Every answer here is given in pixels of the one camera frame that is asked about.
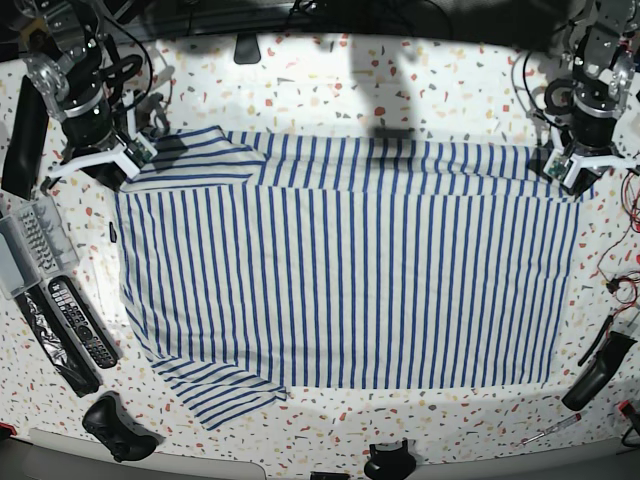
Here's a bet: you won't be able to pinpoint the blue white striped t-shirt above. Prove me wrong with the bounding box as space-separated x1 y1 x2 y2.
114 127 581 429

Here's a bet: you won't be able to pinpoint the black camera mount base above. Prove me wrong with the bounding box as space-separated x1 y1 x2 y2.
364 439 417 480

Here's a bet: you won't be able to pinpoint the clear plastic screw box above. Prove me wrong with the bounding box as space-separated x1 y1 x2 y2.
1 197 79 300

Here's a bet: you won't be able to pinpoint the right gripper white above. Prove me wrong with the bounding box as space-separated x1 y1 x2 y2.
46 133 155 193

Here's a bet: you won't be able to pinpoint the black tv remote control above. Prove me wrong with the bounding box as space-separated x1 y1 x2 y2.
47 275 119 369

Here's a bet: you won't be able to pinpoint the red and black wires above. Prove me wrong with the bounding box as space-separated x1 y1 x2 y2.
597 152 640 321

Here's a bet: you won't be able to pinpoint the red tipped screwdriver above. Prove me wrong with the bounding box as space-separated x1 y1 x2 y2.
520 412 583 446

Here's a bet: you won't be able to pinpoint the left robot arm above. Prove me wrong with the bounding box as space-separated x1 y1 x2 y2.
543 1 639 197

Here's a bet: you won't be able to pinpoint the black thin rod tool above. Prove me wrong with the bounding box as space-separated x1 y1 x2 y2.
577 314 615 367

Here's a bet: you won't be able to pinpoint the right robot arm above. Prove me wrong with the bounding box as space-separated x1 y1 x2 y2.
1 1 157 196

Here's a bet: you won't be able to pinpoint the black foil wrapped bar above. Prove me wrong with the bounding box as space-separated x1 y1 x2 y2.
15 286 101 398

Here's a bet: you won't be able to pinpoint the black curved handheld device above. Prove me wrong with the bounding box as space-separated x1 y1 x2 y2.
562 332 637 412

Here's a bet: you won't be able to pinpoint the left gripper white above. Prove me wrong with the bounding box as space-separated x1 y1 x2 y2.
542 146 639 196

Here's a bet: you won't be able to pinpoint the black game controller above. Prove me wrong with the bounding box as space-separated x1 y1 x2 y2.
82 392 160 463

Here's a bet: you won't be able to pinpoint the black clip at table edge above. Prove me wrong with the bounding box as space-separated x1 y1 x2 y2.
233 33 261 65

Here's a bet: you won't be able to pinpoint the black cylindrical case left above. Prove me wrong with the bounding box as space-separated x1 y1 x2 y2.
1 76 49 200

